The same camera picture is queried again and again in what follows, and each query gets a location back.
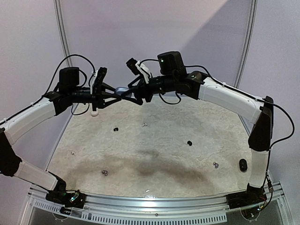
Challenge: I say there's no aluminium front rail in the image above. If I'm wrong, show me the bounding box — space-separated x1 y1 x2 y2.
21 183 293 225

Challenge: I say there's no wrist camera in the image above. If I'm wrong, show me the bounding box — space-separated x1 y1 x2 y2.
89 67 107 94
126 58 151 84

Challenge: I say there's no right aluminium frame post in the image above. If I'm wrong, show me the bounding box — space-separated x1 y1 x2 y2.
233 0 257 88

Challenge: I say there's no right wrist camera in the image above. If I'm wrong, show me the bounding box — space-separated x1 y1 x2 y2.
126 58 151 84

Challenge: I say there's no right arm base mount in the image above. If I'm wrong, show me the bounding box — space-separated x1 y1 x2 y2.
226 184 267 209

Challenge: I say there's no white round charging case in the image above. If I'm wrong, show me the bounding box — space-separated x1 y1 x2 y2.
90 111 99 117

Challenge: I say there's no left aluminium frame post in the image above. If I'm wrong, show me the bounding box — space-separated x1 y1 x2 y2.
53 0 70 57

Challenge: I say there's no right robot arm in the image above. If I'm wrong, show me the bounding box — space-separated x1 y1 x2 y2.
122 51 273 204

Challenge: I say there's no purple earbud charging case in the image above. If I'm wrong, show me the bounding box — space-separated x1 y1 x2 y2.
114 87 132 98

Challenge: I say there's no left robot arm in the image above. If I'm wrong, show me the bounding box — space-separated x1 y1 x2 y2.
0 67 121 203

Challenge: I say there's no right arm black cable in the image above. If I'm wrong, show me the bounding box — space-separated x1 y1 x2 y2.
187 65 295 150

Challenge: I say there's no aluminium frame post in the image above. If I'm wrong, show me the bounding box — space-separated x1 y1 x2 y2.
233 0 257 88
53 0 70 57

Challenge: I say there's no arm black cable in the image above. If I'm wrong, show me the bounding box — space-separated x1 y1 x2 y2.
46 54 97 94
187 65 295 150

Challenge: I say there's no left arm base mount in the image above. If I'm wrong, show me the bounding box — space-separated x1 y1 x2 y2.
45 190 87 209

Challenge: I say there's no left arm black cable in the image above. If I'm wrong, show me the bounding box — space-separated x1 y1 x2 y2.
46 54 97 94

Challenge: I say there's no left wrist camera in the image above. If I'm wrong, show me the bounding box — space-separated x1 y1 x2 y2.
89 67 107 94

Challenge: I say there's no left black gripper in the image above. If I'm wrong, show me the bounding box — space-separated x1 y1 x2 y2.
69 82 122 111

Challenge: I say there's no black oval charging case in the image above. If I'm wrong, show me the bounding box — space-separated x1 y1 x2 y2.
239 158 248 173

